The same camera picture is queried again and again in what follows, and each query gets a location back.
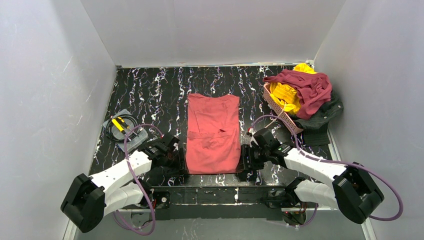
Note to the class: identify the pink laundry basket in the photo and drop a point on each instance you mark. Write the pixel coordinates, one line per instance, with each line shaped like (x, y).
(287, 121)

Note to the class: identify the clear plastic case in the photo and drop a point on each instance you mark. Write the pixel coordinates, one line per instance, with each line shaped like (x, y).
(134, 139)

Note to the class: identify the yellow garment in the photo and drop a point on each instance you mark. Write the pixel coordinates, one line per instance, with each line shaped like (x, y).
(286, 96)

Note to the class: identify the black garment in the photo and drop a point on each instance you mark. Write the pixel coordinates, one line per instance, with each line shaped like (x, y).
(315, 130)

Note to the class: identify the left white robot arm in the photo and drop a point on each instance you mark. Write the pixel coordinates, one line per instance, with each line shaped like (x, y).
(90, 198)

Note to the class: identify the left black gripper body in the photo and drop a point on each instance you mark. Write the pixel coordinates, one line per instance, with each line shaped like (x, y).
(177, 158)

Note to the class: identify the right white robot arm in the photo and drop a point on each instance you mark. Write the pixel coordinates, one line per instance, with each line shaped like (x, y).
(347, 188)

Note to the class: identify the yellow black screwdriver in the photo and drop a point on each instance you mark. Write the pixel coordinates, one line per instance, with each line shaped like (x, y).
(121, 125)
(126, 122)

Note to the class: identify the coral pink t-shirt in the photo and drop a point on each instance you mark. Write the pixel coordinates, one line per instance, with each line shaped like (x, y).
(213, 134)

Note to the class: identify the maroon garment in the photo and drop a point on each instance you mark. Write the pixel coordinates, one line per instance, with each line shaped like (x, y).
(313, 90)

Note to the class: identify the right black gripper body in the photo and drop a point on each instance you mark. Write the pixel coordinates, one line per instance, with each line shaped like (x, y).
(247, 159)

